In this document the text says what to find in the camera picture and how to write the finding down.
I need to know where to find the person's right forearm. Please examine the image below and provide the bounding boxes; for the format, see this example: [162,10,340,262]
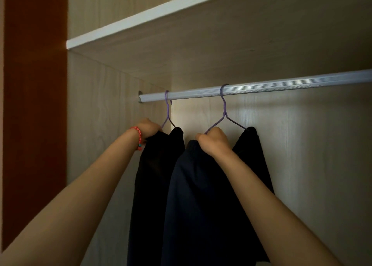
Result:
[214,149,345,266]

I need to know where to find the red bead bracelet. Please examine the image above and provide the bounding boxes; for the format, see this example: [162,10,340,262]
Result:
[130,126,143,152]

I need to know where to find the purple wire hanger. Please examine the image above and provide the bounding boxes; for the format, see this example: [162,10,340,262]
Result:
[159,90,177,131]
[204,83,248,135]

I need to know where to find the navy printed shorts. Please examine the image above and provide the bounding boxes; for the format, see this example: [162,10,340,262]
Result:
[160,126,275,266]

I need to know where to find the wardrobe shelf board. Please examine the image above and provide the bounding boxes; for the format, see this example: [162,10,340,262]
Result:
[66,0,372,90]

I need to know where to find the black long trousers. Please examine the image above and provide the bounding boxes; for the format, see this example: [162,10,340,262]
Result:
[127,126,186,266]

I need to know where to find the silver wardrobe hanging rail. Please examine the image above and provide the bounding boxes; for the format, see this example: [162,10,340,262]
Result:
[138,69,372,104]

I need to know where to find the person's left hand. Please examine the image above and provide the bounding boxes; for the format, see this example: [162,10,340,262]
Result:
[135,117,162,143]

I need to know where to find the person's left forearm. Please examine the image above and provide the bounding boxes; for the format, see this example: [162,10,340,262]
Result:
[0,128,141,266]

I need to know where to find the person's right hand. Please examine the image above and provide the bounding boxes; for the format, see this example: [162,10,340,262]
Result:
[195,126,234,156]

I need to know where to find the white and brown wardrobe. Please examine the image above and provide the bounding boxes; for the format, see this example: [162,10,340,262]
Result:
[0,0,372,266]

